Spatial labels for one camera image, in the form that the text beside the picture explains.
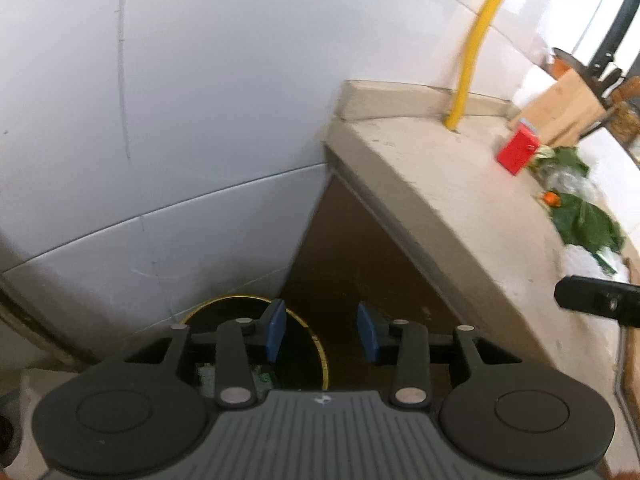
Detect napa cabbage leaves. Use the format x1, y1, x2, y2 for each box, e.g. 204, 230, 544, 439
529, 146, 555, 170

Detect red drink carton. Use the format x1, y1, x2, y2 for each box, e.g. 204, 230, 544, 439
496, 125, 542, 177

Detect glass jar of pickles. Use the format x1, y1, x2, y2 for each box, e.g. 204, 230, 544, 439
612, 102, 640, 142

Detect dark green vegetable leaf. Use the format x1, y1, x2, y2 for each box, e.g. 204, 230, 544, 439
542, 146, 592, 177
549, 192, 626, 276

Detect clear plastic bag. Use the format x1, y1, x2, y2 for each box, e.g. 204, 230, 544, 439
537, 167, 603, 200

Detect green snack packet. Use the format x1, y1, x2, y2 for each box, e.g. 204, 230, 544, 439
196, 361, 275, 392

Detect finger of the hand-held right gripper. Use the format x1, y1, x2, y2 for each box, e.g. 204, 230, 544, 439
554, 275, 640, 330

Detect black trash bin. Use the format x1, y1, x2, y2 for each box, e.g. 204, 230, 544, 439
179, 295, 330, 392

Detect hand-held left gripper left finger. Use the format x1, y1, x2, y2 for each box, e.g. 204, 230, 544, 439
122, 298, 288, 408

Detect yellow pipe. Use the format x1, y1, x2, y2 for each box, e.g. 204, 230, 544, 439
445, 0, 526, 132

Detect wooden knife block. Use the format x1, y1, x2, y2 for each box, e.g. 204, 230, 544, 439
507, 69, 608, 147

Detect black handle knife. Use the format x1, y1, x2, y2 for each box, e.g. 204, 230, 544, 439
587, 52, 623, 98

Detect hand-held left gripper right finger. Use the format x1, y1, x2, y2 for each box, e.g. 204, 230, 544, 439
356, 301, 523, 408

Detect brown cabinet panel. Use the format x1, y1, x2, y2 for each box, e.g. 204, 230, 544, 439
277, 170, 501, 396

